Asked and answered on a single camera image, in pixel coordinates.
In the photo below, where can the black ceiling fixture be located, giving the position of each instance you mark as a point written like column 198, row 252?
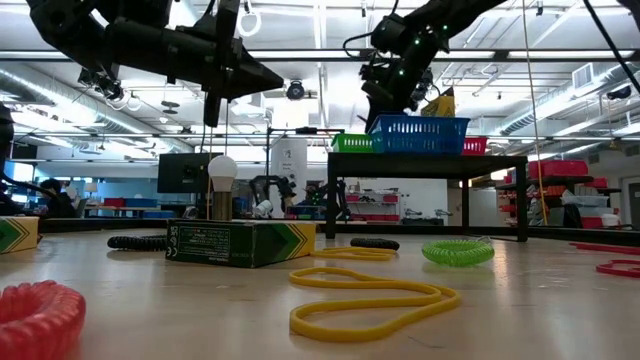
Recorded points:
column 620, row 92

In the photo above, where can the black ceiling camera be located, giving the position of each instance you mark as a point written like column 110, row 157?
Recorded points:
column 295, row 91

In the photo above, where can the red plastic basket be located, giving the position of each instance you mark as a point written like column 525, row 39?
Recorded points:
column 475, row 146

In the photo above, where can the red rubber band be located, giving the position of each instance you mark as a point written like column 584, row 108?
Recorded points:
column 600, row 268
column 600, row 247

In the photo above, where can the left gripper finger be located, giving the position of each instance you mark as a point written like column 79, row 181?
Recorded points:
column 227, row 30
column 250, row 86

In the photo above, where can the black background robot arm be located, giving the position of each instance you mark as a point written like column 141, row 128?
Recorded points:
column 260, row 187

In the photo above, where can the white bucket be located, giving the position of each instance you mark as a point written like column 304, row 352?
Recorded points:
column 610, row 220

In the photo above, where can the green plastic basket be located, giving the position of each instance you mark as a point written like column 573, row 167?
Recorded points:
column 352, row 143

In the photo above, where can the black perforated metal shelf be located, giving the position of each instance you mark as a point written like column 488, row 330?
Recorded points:
column 425, row 165

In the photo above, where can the yellow rubber band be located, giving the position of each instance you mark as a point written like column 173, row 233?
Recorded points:
column 392, row 254
column 295, row 322

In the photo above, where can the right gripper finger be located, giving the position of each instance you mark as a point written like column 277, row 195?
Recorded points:
column 377, row 112

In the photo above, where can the green blue crayon box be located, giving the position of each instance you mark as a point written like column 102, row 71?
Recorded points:
column 441, row 107
column 240, row 245

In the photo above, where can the black stand frame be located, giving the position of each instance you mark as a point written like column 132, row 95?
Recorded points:
column 305, row 131

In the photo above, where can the black storage rack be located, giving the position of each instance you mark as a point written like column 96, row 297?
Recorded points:
column 565, row 181

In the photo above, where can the red bin row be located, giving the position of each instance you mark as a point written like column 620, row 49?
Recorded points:
column 372, row 198

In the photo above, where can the yellow orange crayon box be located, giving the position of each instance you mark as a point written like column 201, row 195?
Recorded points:
column 17, row 235

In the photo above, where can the white ceiling vent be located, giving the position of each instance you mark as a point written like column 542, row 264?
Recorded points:
column 582, row 75

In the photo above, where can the blue plastic basket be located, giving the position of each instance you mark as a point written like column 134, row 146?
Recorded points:
column 417, row 135

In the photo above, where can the small blue bin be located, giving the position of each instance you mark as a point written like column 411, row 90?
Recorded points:
column 140, row 202

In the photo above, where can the green coil wristband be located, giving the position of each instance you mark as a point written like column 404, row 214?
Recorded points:
column 457, row 260

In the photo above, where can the white pillar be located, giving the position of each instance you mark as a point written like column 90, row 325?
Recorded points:
column 289, row 165

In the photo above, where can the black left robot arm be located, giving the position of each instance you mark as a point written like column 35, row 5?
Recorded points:
column 65, row 25

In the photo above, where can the black coil wristband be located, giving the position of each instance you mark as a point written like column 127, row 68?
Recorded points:
column 135, row 243
column 375, row 244

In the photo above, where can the clear plastic bins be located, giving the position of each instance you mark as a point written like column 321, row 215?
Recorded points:
column 585, row 200

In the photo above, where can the large red bin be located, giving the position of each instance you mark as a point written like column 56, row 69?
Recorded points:
column 557, row 169

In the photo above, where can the black ceiling beam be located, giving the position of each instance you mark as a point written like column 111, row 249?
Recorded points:
column 500, row 59

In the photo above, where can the white hanging loop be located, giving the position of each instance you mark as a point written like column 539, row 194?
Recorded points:
column 240, row 22

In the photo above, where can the person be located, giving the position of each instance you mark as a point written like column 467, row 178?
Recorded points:
column 57, row 200

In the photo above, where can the white bulb brass lamp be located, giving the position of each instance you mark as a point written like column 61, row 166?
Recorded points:
column 222, row 170

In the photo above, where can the small red bin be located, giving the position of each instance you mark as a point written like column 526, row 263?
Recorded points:
column 114, row 202

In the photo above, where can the red orange coil wristband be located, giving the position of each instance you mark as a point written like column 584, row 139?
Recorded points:
column 50, row 310

